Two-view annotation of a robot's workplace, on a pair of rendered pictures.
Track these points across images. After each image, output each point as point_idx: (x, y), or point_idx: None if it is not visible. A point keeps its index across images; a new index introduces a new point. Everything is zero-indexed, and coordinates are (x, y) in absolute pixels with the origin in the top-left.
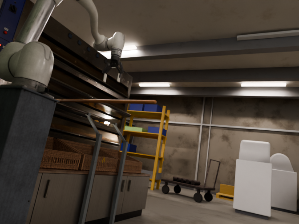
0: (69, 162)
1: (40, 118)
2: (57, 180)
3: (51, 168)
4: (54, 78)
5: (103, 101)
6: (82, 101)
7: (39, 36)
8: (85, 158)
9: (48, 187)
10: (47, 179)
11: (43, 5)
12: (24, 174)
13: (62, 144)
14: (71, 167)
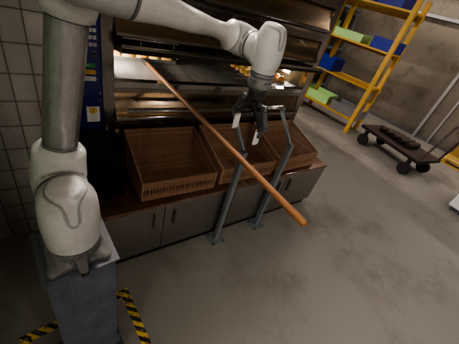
0: (201, 183)
1: (95, 284)
2: (186, 206)
3: (178, 194)
4: (182, 52)
5: (232, 154)
6: (209, 130)
7: (78, 118)
8: (224, 173)
9: (175, 216)
10: (173, 209)
11: (55, 51)
12: (98, 319)
13: (201, 144)
14: (204, 188)
